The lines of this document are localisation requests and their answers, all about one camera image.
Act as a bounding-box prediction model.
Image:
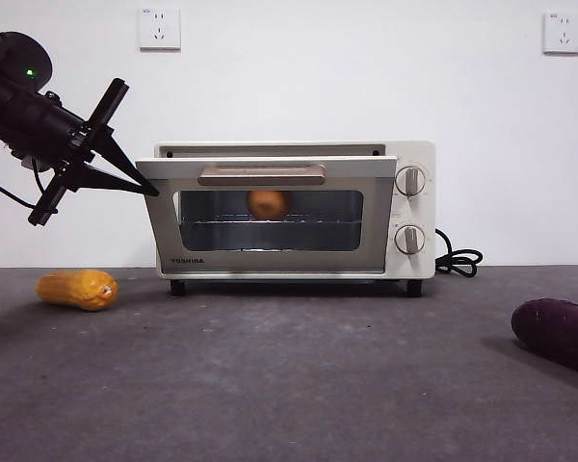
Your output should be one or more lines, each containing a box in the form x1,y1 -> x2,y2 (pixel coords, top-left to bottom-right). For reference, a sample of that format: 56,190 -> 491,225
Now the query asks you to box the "cream Toshiba toaster oven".
152,140 -> 437,297

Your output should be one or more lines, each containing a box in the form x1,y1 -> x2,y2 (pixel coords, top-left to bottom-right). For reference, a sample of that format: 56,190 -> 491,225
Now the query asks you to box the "yellow corn cob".
36,269 -> 119,313

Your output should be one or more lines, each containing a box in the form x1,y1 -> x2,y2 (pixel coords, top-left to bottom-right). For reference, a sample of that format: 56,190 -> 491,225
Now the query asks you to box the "metal wire oven rack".
182,218 -> 362,226

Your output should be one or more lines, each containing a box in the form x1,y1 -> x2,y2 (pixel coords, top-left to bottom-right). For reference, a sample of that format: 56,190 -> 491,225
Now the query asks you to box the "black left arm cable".
0,158 -> 47,209

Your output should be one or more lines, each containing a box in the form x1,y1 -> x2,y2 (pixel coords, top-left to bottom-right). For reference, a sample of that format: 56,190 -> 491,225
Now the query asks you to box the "brown potato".
248,189 -> 290,222

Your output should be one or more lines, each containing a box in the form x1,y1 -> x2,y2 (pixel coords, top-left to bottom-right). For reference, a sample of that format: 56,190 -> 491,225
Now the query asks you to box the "glass oven door with handle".
135,156 -> 399,276

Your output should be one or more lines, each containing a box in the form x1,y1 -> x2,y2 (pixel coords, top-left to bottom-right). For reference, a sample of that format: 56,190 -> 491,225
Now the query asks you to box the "white wall socket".
139,7 -> 182,53
542,12 -> 578,56

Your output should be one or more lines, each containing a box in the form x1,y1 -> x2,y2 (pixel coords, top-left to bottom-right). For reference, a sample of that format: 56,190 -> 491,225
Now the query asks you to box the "black oven power cable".
434,228 -> 484,279

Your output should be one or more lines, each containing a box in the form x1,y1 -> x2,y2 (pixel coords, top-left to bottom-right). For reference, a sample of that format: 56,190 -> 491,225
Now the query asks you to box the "beige round oven knob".
395,165 -> 428,197
394,223 -> 427,256

